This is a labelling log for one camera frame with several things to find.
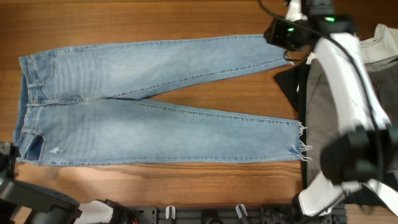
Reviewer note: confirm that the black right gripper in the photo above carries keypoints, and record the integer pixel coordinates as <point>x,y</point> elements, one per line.
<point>276,37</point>

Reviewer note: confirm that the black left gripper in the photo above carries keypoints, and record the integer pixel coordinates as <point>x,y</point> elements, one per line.
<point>14,153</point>

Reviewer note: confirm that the light blue denim jeans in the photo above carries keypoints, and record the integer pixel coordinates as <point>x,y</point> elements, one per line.
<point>91,105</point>

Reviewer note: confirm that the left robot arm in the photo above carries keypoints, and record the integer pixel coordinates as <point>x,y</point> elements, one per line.
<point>51,206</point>

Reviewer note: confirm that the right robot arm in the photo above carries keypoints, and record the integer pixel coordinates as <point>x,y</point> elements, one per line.
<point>367,141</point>

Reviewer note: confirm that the black garment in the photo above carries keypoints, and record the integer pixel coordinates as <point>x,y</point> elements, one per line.
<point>293,83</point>

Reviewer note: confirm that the white cloth garment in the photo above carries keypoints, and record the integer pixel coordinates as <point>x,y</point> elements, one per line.
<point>380,47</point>

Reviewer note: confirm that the grey garment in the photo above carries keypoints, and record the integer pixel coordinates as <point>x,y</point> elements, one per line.
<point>321,118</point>

